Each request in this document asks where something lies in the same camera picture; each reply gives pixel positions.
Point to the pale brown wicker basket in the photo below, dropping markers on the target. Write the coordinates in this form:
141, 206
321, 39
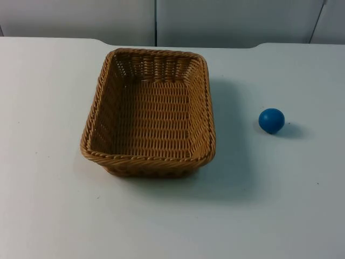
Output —
151, 118

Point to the blue ball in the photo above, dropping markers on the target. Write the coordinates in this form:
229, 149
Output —
271, 121

